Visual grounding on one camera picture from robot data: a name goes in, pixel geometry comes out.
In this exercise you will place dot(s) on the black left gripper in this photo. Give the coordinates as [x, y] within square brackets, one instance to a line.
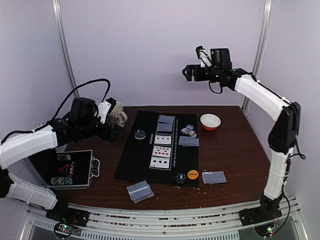
[113, 133]

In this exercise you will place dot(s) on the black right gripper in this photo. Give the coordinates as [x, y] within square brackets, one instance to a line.
[195, 73]

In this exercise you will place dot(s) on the four of diamonds card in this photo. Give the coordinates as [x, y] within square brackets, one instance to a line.
[163, 139]

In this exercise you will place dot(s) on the face-down card slot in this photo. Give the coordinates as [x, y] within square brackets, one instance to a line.
[166, 119]
[164, 128]

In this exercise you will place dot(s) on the spade card face up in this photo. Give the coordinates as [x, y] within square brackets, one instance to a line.
[160, 163]

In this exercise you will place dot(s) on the blue small blind button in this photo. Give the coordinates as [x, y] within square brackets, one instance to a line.
[190, 127]

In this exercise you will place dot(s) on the white poker chip stack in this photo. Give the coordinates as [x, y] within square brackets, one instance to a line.
[189, 132]

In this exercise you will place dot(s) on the grey playing card deck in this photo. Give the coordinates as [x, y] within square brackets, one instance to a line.
[140, 191]

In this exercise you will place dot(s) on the face-down card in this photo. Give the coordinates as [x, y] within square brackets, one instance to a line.
[188, 141]
[217, 177]

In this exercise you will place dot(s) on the dark green chip stack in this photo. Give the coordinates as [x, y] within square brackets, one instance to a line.
[180, 178]

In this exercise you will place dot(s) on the orange big blind button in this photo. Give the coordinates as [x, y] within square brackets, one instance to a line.
[193, 174]

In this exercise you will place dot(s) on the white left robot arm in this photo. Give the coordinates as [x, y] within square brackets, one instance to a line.
[85, 120]

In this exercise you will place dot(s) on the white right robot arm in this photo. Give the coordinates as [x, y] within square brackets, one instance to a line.
[216, 67]

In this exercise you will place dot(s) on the ceramic mug with print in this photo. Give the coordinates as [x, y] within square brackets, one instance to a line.
[117, 116]

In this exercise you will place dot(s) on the black poker mat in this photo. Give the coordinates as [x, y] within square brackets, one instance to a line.
[135, 160]

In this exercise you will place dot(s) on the aluminium poker chip case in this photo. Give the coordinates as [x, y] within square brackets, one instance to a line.
[82, 168]

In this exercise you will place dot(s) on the orange bowl white inside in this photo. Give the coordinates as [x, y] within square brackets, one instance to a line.
[210, 122]

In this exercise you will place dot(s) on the upper chip stack in case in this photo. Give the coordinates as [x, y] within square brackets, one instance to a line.
[64, 157]

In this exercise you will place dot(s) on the chip stack in case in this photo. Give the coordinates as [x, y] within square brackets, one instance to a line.
[61, 181]
[64, 157]

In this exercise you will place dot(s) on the aluminium corner post right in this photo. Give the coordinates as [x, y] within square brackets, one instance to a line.
[263, 37]

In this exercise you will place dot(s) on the aluminium corner post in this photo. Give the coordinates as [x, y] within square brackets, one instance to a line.
[64, 46]
[263, 37]

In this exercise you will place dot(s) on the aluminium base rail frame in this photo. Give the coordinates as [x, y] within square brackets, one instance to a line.
[208, 223]

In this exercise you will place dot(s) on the aluminium corner post left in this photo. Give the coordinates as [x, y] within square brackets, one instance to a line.
[64, 46]

